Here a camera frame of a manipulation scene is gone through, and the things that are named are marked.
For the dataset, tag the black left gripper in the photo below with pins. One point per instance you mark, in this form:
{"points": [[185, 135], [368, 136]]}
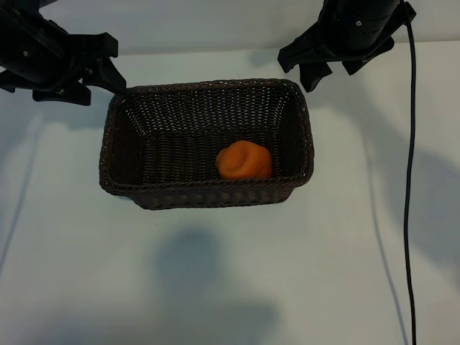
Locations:
{"points": [[34, 57]]}

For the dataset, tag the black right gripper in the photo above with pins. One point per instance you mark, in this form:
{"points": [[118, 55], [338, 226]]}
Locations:
{"points": [[359, 43]]}

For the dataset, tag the dark brown woven basket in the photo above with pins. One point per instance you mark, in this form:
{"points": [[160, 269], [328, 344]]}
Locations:
{"points": [[172, 161]]}

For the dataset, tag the soft orange toy fruit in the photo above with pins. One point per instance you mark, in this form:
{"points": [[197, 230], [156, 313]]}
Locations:
{"points": [[246, 161]]}

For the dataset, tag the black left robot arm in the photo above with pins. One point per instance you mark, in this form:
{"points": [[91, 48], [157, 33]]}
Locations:
{"points": [[18, 3]]}

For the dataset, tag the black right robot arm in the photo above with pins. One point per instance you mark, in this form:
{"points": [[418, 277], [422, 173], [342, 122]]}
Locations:
{"points": [[359, 10]]}

